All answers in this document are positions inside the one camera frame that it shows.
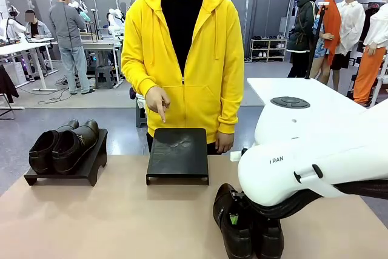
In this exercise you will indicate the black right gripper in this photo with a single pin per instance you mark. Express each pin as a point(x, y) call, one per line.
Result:
point(239, 198)

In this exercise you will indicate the black pebbled leather buckle shoe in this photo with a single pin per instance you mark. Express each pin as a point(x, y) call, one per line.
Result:
point(69, 153)
point(41, 156)

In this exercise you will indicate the person's right forearm yellow sleeve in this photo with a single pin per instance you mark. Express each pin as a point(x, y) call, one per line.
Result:
point(136, 77)

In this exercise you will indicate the person's left forearm yellow sleeve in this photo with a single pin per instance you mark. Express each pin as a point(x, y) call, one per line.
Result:
point(232, 101)

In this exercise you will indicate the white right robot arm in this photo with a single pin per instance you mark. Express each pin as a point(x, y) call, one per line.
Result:
point(303, 162)

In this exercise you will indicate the black slanted shoe stand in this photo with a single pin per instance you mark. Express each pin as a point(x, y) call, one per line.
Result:
point(94, 156)
point(179, 156)

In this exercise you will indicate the person in yellow hoodie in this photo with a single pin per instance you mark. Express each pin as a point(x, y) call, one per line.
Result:
point(206, 59)

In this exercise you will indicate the seated person in grey jacket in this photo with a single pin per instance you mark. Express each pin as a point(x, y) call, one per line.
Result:
point(38, 30)

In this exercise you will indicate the person's left hand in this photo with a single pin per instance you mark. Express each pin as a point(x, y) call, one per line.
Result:
point(225, 143)

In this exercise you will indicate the person's right hand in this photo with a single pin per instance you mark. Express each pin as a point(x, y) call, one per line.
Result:
point(156, 99)

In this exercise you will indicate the small white box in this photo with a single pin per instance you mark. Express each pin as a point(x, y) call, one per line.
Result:
point(236, 155)

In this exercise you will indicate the grey stool with white cloth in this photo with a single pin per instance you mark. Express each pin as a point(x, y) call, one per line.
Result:
point(141, 110)

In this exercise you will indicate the wooden shoe rack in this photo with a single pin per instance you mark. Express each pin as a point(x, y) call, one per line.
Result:
point(268, 49)

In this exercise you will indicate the grey plastic stool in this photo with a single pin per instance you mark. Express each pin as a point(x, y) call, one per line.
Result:
point(104, 75)

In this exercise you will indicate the mannequin in black jacket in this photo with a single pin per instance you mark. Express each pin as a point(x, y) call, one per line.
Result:
point(303, 28)

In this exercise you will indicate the mannequin in orange trousers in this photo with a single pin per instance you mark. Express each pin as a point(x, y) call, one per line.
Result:
point(371, 65)

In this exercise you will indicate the mannequin with orange shawl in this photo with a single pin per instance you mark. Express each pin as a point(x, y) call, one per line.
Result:
point(332, 25)

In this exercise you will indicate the white workbench table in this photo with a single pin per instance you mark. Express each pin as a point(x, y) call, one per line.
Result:
point(100, 43)

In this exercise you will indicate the mannequin in white shirt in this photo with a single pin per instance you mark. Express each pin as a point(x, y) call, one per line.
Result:
point(351, 25)

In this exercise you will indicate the white humanoid robot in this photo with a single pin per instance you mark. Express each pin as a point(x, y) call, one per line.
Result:
point(82, 8)
point(116, 21)
point(10, 28)

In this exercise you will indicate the man in grey sweater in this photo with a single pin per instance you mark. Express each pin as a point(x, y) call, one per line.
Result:
point(68, 28)

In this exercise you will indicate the black jacket on chair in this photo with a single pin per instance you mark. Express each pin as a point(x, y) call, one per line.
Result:
point(6, 84)

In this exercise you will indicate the white desk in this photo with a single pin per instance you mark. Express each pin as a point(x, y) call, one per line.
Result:
point(18, 48)

